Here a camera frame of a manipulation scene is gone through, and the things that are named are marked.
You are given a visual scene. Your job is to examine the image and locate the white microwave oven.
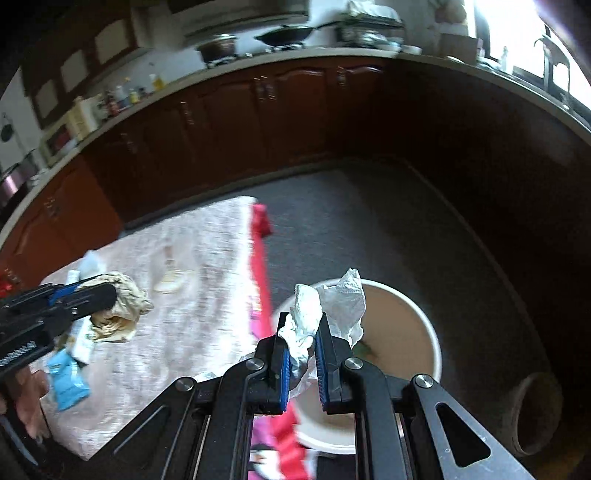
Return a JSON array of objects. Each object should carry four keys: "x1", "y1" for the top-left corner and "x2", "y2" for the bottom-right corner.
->
[{"x1": 39, "y1": 124, "x2": 81, "y2": 162}]

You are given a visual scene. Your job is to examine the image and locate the black wok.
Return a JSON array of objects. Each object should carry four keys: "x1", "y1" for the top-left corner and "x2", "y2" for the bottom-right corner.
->
[{"x1": 254, "y1": 21, "x2": 345, "y2": 49}]

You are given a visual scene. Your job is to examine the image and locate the dark clay jar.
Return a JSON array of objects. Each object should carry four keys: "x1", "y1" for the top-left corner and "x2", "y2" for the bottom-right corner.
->
[{"x1": 510, "y1": 371, "x2": 565, "y2": 455}]

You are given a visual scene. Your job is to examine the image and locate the brown paper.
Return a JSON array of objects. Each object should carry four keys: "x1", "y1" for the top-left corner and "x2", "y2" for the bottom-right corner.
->
[{"x1": 78, "y1": 272, "x2": 154, "y2": 343}]

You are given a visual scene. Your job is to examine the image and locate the white lace tablecloth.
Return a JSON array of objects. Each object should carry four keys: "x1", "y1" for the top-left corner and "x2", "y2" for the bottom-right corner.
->
[{"x1": 39, "y1": 196, "x2": 278, "y2": 461}]

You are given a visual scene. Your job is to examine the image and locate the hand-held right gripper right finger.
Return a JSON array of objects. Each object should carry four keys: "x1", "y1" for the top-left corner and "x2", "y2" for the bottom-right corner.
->
[{"x1": 316, "y1": 313, "x2": 532, "y2": 480}]

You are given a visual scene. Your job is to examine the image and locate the dark cooking pot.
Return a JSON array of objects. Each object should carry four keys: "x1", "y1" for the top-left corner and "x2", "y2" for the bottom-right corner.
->
[{"x1": 195, "y1": 33, "x2": 240, "y2": 64}]

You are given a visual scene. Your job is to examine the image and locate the small white tissue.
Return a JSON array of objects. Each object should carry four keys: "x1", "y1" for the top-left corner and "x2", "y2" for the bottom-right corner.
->
[{"x1": 78, "y1": 249, "x2": 108, "y2": 278}]

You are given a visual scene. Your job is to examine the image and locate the metal sink faucet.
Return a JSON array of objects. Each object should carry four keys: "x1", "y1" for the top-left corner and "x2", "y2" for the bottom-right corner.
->
[{"x1": 533, "y1": 34, "x2": 571, "y2": 93}]

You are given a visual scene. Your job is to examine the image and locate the white snack packet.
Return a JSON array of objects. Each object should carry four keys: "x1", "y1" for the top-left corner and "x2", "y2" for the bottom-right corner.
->
[{"x1": 65, "y1": 318, "x2": 95, "y2": 365}]

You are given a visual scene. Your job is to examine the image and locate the brown kitchen cabinets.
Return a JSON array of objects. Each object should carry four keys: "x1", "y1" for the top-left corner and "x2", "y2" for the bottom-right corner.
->
[
  {"x1": 0, "y1": 56, "x2": 591, "y2": 370},
  {"x1": 21, "y1": 0, "x2": 155, "y2": 131}
]

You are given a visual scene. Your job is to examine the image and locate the brown lower kitchen cabinets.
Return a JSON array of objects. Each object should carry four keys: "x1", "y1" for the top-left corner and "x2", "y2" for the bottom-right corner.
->
[{"x1": 0, "y1": 56, "x2": 591, "y2": 370}]

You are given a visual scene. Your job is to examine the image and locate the person's left hand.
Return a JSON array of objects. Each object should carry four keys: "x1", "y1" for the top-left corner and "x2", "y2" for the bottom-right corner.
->
[{"x1": 0, "y1": 368, "x2": 51, "y2": 439}]

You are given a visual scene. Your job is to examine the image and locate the white round bucket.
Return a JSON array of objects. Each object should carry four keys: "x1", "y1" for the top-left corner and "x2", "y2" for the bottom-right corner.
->
[{"x1": 270, "y1": 278, "x2": 443, "y2": 455}]

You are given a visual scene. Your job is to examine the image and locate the metal dish rack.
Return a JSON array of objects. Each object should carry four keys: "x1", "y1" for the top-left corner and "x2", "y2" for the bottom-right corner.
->
[{"x1": 336, "y1": 11, "x2": 407, "y2": 51}]

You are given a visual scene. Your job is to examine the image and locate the red pink plastic bag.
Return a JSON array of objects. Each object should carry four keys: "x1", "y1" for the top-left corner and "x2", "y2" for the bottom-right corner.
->
[{"x1": 247, "y1": 203, "x2": 319, "y2": 480}]

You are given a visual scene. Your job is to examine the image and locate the brown upper kitchen cabinets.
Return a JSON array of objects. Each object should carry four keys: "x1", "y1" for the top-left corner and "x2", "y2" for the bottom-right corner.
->
[{"x1": 21, "y1": 0, "x2": 155, "y2": 131}]

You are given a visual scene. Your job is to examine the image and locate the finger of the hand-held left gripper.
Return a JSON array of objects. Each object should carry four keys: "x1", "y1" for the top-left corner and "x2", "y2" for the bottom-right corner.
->
[
  {"x1": 51, "y1": 282, "x2": 117, "y2": 326},
  {"x1": 32, "y1": 282, "x2": 88, "y2": 309}
]

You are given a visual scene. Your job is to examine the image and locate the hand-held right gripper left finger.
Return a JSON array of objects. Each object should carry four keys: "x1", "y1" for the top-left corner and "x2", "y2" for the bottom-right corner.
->
[{"x1": 92, "y1": 313, "x2": 292, "y2": 480}]

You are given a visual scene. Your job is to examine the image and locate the blue snack packet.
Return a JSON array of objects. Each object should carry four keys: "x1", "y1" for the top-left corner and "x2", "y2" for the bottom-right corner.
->
[{"x1": 46, "y1": 348, "x2": 92, "y2": 412}]

